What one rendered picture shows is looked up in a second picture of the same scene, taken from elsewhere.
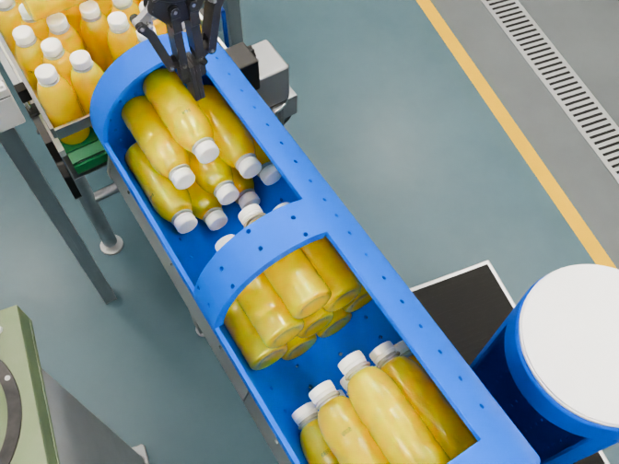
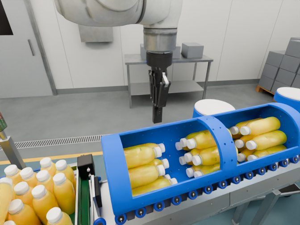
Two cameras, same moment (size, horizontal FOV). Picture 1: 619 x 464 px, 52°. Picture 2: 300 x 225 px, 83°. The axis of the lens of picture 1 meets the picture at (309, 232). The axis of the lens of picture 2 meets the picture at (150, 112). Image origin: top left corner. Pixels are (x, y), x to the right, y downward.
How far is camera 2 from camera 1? 0.95 m
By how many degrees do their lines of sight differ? 57
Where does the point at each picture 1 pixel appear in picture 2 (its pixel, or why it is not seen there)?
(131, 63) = (114, 153)
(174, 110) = (137, 153)
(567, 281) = (199, 108)
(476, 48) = (65, 152)
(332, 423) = (264, 140)
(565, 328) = (212, 111)
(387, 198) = not seen: hidden behind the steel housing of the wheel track
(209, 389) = not seen: outside the picture
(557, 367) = not seen: hidden behind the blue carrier
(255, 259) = (224, 130)
